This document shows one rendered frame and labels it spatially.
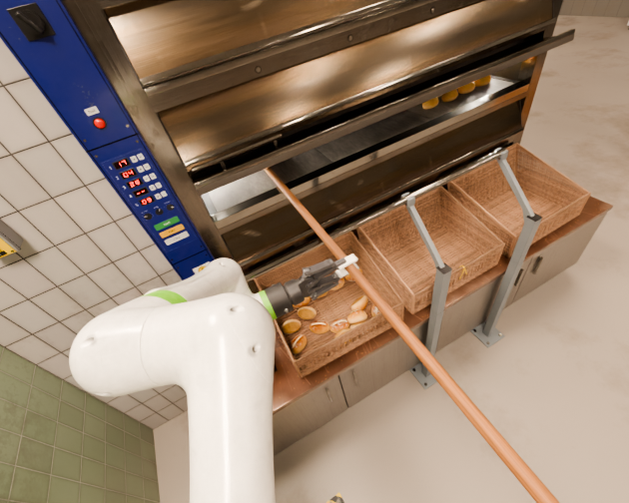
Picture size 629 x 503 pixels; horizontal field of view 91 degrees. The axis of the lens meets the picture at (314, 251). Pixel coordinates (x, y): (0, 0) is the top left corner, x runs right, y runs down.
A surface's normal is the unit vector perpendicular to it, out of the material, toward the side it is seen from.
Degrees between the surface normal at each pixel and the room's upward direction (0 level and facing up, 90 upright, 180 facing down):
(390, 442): 0
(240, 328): 41
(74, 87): 90
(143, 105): 90
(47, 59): 90
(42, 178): 90
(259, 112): 70
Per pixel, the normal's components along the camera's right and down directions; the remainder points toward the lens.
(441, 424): -0.18, -0.70
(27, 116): 0.45, 0.57
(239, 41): 0.37, 0.29
